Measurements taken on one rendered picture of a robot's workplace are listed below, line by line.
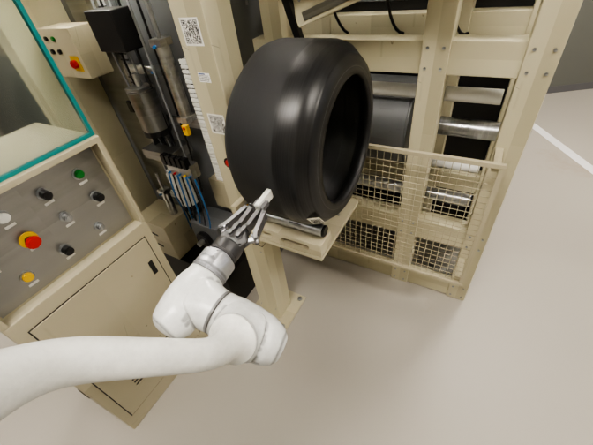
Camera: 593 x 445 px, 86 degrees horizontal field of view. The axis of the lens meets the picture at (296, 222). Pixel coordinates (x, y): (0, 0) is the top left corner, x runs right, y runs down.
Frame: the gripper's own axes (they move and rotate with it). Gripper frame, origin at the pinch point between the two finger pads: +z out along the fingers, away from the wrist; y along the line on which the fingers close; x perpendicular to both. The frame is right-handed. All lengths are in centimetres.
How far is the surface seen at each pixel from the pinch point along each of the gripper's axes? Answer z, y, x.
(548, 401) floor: 24, -105, 119
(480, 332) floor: 47, -75, 122
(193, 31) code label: 29, 33, -33
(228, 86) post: 29.7, 27.7, -16.3
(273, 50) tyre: 29.5, 7.0, -27.9
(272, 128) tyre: 9.9, -1.6, -17.3
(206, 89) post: 26.3, 35.0, -16.3
